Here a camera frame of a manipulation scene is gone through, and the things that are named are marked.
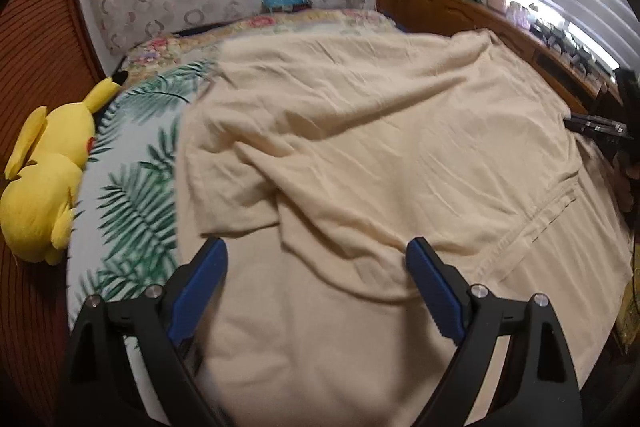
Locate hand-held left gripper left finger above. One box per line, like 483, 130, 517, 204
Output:
60, 237, 231, 427

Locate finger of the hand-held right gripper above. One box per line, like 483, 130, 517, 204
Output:
567, 123, 628, 138
567, 112, 626, 128

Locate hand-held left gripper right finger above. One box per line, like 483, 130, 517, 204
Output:
405, 237, 583, 427

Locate beige bed sheet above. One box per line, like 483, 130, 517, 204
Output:
175, 29, 633, 427

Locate person's right hand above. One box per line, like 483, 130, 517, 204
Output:
617, 154, 640, 210

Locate leaf print bed sheet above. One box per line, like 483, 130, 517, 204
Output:
67, 59, 221, 408

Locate wooden cabinet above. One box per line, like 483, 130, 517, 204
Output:
376, 0, 621, 108

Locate yellow plush toy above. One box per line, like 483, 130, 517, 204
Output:
0, 77, 123, 265

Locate floral blanket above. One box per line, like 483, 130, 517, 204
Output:
120, 9, 401, 78

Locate blue packet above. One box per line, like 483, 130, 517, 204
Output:
262, 0, 308, 12

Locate wooden slatted wardrobe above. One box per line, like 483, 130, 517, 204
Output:
0, 0, 116, 427

